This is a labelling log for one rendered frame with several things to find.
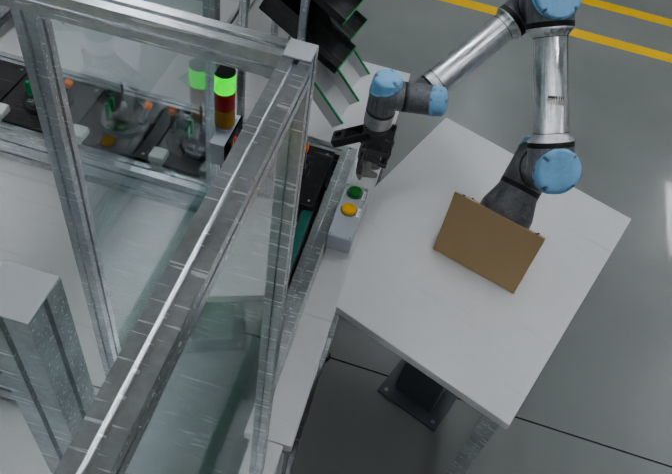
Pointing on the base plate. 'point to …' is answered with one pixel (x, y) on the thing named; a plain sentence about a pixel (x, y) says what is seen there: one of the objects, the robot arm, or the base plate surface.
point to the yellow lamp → (224, 119)
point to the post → (212, 62)
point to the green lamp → (224, 86)
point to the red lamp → (224, 103)
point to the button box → (340, 239)
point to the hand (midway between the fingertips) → (358, 175)
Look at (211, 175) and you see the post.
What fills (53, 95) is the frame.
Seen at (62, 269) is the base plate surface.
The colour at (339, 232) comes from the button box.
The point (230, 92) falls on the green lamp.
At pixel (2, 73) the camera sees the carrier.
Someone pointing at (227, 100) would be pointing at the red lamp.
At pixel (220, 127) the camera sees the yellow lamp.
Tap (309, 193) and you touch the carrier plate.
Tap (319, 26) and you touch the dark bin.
